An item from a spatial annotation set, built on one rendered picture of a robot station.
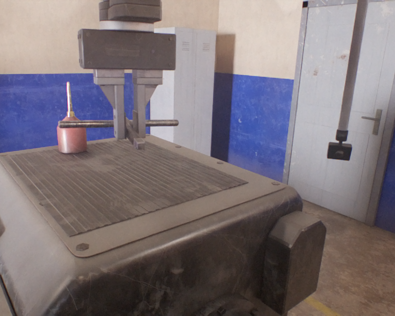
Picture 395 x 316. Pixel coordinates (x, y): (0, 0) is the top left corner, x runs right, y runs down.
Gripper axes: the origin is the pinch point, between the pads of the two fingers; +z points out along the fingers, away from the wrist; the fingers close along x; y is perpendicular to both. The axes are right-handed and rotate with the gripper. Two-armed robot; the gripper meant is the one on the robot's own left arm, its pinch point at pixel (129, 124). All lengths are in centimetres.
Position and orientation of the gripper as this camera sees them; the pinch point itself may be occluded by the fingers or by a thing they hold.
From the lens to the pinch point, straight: 52.3
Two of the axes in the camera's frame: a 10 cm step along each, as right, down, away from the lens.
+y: -3.9, -2.8, 8.7
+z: -0.3, 9.6, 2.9
